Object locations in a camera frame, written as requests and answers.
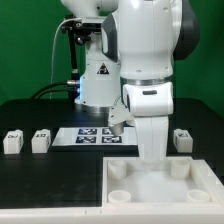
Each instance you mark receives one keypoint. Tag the black camera stand pole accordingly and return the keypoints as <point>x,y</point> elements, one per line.
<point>73,93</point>

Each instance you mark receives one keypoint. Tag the black camera on mount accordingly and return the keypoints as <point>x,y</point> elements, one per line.
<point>82,28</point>

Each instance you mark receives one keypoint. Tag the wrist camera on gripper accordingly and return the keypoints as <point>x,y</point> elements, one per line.
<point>118,117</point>

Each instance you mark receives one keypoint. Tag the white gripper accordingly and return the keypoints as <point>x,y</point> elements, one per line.
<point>150,107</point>

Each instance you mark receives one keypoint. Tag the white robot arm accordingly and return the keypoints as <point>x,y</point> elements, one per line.
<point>131,47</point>

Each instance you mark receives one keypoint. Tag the white sheet with tags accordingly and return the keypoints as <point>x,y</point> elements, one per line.
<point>93,136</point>

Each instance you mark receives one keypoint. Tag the white square tabletop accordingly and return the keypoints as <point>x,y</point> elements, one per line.
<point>177,181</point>

